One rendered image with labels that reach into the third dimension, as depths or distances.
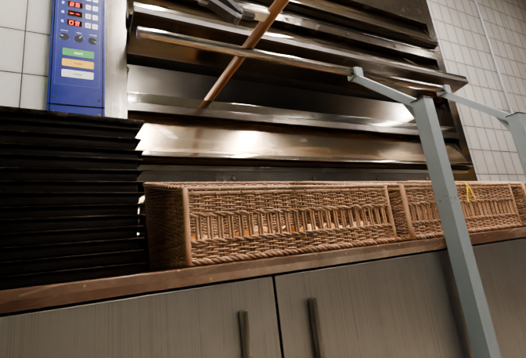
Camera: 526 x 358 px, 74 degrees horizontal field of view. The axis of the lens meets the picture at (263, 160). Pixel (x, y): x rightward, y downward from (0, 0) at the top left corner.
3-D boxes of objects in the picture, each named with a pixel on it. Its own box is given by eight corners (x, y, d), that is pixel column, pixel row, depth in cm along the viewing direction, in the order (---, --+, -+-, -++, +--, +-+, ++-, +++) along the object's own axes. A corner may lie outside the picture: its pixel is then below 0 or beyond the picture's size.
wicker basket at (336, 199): (142, 273, 104) (141, 182, 112) (300, 253, 130) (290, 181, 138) (184, 268, 63) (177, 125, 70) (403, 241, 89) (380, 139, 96)
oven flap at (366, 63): (134, 10, 113) (126, 53, 128) (469, 82, 197) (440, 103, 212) (133, 5, 114) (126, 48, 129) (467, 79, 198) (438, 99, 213)
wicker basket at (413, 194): (308, 252, 131) (297, 181, 139) (409, 240, 158) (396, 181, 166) (414, 240, 91) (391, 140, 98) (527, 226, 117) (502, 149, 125)
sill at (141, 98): (124, 109, 123) (124, 99, 124) (448, 137, 208) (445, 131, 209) (127, 101, 118) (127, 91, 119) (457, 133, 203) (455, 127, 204)
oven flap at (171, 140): (129, 163, 112) (126, 117, 123) (467, 170, 196) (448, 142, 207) (131, 155, 109) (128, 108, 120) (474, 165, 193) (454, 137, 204)
